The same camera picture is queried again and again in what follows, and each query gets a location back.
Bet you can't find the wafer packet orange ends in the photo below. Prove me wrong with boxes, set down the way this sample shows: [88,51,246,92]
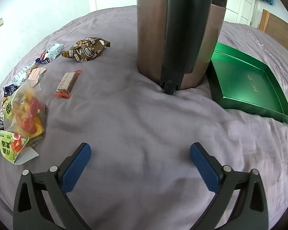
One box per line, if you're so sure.
[54,70,83,99]

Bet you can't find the rose gold kettle black handle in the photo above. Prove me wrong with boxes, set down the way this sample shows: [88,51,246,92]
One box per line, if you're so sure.
[136,0,228,95]

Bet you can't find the pink striped snack packet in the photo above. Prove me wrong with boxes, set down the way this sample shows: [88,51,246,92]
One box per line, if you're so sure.
[27,67,47,87]

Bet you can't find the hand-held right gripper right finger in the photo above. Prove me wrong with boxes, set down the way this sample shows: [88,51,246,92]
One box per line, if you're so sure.
[190,142,269,230]

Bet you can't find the white cabinet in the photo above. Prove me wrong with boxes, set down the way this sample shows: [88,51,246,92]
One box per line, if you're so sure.
[224,0,262,27]

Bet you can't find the brown snack bag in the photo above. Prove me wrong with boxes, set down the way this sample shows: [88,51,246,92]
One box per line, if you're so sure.
[61,37,111,63]

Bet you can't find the wooden headboard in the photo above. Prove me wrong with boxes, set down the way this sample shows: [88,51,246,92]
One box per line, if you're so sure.
[259,9,288,54]

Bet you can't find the white blue snack packet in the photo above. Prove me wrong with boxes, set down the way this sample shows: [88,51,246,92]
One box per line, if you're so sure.
[46,43,65,60]

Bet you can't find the small red blue packet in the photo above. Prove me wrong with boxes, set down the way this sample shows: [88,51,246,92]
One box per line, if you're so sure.
[36,50,51,65]

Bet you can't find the clear dried fruit bag green label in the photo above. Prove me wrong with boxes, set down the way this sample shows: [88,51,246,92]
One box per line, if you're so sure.
[0,79,49,165]

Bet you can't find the white nut snack packet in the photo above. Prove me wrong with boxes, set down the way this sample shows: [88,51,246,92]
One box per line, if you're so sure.
[11,62,38,86]

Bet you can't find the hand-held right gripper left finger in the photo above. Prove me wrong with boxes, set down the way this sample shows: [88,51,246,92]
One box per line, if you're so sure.
[12,143,92,230]

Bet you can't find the green tray box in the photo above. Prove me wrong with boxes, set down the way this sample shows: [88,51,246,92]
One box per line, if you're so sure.
[206,42,288,124]

